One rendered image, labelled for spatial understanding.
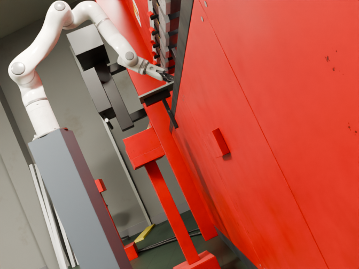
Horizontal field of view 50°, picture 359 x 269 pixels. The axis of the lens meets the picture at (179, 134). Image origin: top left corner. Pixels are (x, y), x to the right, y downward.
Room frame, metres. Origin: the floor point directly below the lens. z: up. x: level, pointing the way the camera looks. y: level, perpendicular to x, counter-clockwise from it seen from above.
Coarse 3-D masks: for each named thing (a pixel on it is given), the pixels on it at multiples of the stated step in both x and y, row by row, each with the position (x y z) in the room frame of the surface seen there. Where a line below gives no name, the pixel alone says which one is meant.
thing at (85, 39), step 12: (72, 36) 3.05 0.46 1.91; (84, 36) 3.06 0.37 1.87; (96, 36) 3.07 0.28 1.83; (72, 48) 3.04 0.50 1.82; (84, 48) 3.05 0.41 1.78; (96, 48) 3.08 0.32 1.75; (84, 60) 3.22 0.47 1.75; (96, 60) 3.35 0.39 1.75; (108, 60) 3.48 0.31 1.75; (108, 72) 3.45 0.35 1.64; (108, 84) 3.45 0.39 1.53; (108, 96) 3.44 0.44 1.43; (120, 96) 3.45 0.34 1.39; (120, 108) 3.45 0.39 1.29; (120, 120) 3.44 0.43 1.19
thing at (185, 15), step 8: (184, 0) 0.73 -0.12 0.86; (192, 0) 0.68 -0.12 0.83; (184, 8) 0.76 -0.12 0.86; (192, 8) 0.71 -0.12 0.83; (184, 16) 0.79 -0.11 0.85; (184, 24) 0.83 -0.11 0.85; (184, 32) 0.86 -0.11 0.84; (184, 40) 0.90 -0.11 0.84; (184, 48) 0.95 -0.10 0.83; (176, 56) 1.11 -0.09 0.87; (184, 56) 1.00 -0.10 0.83; (176, 64) 1.18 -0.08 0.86; (176, 72) 1.25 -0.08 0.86; (176, 80) 1.34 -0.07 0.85; (176, 88) 1.44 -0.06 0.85; (176, 96) 1.55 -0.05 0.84; (176, 104) 1.69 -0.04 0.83
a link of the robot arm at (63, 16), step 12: (48, 12) 1.94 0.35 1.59; (60, 12) 1.93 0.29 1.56; (48, 24) 1.96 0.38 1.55; (60, 24) 1.96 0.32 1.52; (48, 36) 1.97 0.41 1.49; (36, 48) 1.95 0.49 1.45; (48, 48) 1.99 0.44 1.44; (24, 60) 1.90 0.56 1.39; (36, 60) 1.94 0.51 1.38; (12, 72) 1.88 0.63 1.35; (24, 72) 1.89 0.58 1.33; (24, 84) 1.97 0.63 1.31
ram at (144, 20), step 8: (128, 0) 2.70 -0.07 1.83; (136, 0) 2.29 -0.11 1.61; (144, 0) 1.98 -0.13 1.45; (144, 8) 2.11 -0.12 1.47; (152, 8) 1.85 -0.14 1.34; (144, 16) 2.26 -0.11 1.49; (136, 24) 2.91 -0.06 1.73; (144, 24) 2.44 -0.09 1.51; (152, 24) 2.09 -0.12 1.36; (144, 32) 2.64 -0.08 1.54; (144, 40) 2.87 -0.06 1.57; (152, 56) 2.83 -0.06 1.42
